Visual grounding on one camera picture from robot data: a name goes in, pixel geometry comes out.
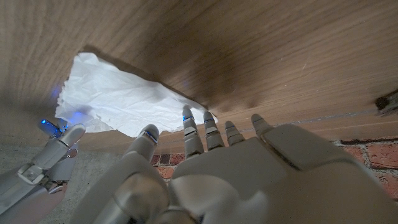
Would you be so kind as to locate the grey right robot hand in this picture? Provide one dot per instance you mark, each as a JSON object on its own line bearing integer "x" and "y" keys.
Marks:
{"x": 40, "y": 161}

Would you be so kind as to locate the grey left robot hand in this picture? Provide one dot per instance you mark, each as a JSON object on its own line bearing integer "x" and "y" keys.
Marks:
{"x": 248, "y": 180}

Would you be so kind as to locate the white tissue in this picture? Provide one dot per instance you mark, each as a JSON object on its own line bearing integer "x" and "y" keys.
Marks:
{"x": 124, "y": 99}

